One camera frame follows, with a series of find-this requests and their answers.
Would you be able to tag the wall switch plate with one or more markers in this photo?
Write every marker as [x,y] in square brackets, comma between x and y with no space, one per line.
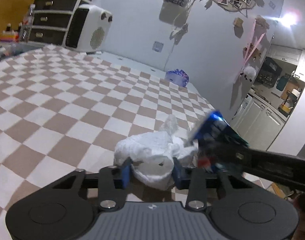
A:
[157,46]

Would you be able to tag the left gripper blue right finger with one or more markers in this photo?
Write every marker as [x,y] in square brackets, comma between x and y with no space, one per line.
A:
[180,175]

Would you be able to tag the white kitchen cabinets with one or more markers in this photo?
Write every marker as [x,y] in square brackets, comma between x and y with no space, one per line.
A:
[274,118]

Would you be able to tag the water bottle by drawers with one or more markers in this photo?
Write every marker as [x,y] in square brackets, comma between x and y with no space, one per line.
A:
[27,23]

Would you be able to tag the white tissue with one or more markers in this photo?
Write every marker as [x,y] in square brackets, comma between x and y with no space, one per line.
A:
[152,154]

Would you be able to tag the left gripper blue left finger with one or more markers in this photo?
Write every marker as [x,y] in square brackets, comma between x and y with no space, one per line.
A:
[123,173]

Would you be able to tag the purple blue plastic bag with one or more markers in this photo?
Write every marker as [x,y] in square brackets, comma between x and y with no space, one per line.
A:
[178,77]

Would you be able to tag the black range hood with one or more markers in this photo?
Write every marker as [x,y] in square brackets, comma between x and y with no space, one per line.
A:
[268,73]

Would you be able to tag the blue crushed can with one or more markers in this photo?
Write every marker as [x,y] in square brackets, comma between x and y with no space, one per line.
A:
[208,131]

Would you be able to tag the white space heater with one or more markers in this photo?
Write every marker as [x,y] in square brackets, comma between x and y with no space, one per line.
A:
[88,29]

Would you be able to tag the right hand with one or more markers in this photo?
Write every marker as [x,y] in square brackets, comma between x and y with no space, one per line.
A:
[299,204]

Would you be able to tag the checkered table cloth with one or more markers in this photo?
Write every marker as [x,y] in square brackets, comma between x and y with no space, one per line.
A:
[61,110]

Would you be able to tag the white drawer unit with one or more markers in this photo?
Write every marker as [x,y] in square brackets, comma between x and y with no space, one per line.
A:
[52,20]

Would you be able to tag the white plush sheep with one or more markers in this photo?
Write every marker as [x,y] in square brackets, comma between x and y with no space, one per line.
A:
[248,73]

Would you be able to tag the colourful toy block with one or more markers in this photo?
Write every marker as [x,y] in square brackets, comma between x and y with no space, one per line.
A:
[9,35]

